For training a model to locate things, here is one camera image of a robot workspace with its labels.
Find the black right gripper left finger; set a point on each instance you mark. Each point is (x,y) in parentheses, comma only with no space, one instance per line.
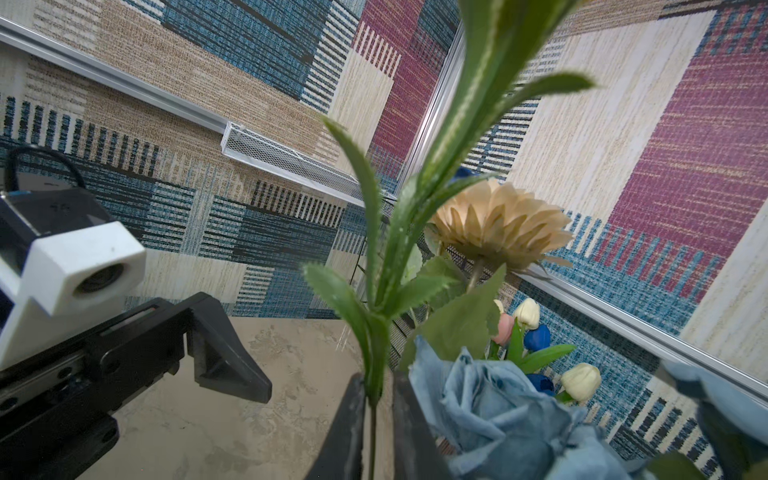
(340,457)

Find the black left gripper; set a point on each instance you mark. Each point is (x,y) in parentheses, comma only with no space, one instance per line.
(57,408)

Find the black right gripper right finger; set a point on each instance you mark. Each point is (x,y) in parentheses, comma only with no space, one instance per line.
(415,453)

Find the dusty blue rose bunch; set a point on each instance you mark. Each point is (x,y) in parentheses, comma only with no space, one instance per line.
(501,427)

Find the pink artificial tulip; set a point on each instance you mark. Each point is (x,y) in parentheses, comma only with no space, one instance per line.
(505,327)

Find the dark blue artificial tulip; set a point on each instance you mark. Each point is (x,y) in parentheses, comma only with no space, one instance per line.
(537,339)

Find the white artificial tulip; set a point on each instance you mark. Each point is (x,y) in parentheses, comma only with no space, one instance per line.
(527,315)
(581,382)

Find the cream artificial sunflower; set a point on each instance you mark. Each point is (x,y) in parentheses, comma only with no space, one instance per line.
(500,229)

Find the orange artificial flower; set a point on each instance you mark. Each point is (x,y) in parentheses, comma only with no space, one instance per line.
(502,37)

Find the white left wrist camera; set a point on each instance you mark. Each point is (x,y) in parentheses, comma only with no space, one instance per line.
(66,265)

